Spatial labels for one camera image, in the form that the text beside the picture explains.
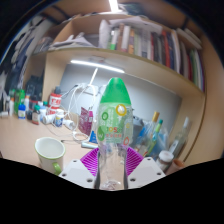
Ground dark brown green-capped bottle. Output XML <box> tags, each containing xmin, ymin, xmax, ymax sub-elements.
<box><xmin>31</xmin><ymin>104</ymin><xmax>42</xmax><ymax>126</ymax></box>

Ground brown mug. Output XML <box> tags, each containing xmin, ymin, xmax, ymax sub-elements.
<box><xmin>166</xmin><ymin>158</ymin><xmax>186</xmax><ymax>176</ymax></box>

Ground tall clear glass bottle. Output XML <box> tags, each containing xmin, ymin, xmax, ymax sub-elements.
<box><xmin>168</xmin><ymin>116</ymin><xmax>192</xmax><ymax>158</ymax></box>

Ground white-lidded brown jar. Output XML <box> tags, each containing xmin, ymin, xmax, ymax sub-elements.
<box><xmin>156</xmin><ymin>149</ymin><xmax>175</xmax><ymax>173</ymax></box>

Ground white mug with green rim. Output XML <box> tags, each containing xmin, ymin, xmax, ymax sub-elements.
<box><xmin>34</xmin><ymin>136</ymin><xmax>67</xmax><ymax>176</ymax></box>

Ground grey tumbler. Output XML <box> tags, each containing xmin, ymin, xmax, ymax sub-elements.
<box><xmin>132</xmin><ymin>114</ymin><xmax>145</xmax><ymax>138</ymax></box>

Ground blue plastic bag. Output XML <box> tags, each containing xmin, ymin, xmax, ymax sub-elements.
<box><xmin>133</xmin><ymin>123</ymin><xmax>171</xmax><ymax>158</ymax></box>

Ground green glass bottle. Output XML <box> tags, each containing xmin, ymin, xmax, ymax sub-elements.
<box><xmin>148</xmin><ymin>119</ymin><xmax>164</xmax><ymax>156</ymax></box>

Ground small white roll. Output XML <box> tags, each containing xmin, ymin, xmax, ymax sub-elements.
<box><xmin>63</xmin><ymin>119</ymin><xmax>76</xmax><ymax>132</ymax></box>

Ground magenta packet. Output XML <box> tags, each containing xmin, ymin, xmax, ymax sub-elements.
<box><xmin>78</xmin><ymin>106</ymin><xmax>95</xmax><ymax>137</ymax></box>

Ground small white bottle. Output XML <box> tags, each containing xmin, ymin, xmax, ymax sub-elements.
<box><xmin>41</xmin><ymin>113</ymin><xmax>56</xmax><ymax>126</ymax></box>

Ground wooden wardrobe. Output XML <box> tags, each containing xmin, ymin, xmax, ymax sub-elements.
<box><xmin>184</xmin><ymin>33</ymin><xmax>224</xmax><ymax>168</ymax></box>

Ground gold-capped clear glass bottle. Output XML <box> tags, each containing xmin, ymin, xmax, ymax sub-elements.
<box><xmin>138</xmin><ymin>110</ymin><xmax>161</xmax><ymax>156</ymax></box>

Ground green plastic bottle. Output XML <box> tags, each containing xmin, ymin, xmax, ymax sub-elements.
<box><xmin>14</xmin><ymin>88</ymin><xmax>27</xmax><ymax>114</ymax></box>

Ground red-labelled white canister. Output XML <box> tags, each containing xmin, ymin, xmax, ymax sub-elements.
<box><xmin>48</xmin><ymin>87</ymin><xmax>63</xmax><ymax>116</ymax></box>

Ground dark hanging clothes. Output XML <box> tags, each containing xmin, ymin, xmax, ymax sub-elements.
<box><xmin>0</xmin><ymin>19</ymin><xmax>48</xmax><ymax>98</ymax></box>

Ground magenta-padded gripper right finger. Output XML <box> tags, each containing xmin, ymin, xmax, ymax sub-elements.
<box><xmin>126</xmin><ymin>147</ymin><xmax>166</xmax><ymax>190</ymax></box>

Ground black case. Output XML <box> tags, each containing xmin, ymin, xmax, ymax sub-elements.
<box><xmin>25</xmin><ymin>74</ymin><xmax>44</xmax><ymax>101</ymax></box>

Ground under-shelf light strip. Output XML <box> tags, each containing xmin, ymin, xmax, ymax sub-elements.
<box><xmin>69</xmin><ymin>59</ymin><xmax>126</xmax><ymax>74</ymax></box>

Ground white bottle with blue label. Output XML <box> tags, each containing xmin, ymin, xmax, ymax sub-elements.
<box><xmin>54</xmin><ymin>109</ymin><xmax>65</xmax><ymax>128</ymax></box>

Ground blue-capped white bottle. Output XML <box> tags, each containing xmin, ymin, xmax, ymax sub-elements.
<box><xmin>17</xmin><ymin>103</ymin><xmax>27</xmax><ymax>120</ymax></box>

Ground white cable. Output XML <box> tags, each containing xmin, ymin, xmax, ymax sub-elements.
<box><xmin>59</xmin><ymin>83</ymin><xmax>101</xmax><ymax>143</ymax></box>

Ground ceiling tube light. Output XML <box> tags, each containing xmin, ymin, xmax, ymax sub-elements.
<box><xmin>108</xmin><ymin>0</ymin><xmax>120</xmax><ymax>14</ymax></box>

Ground wooden shelf unit with books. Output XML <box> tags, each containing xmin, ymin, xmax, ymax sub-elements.
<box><xmin>33</xmin><ymin>13</ymin><xmax>206</xmax><ymax>98</ymax></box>

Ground clear green-capped drink bottle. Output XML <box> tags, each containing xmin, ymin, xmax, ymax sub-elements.
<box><xmin>94</xmin><ymin>77</ymin><xmax>134</xmax><ymax>191</ymax></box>

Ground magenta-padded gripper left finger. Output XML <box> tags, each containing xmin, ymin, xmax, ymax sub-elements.
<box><xmin>59</xmin><ymin>148</ymin><xmax>100</xmax><ymax>189</ymax></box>

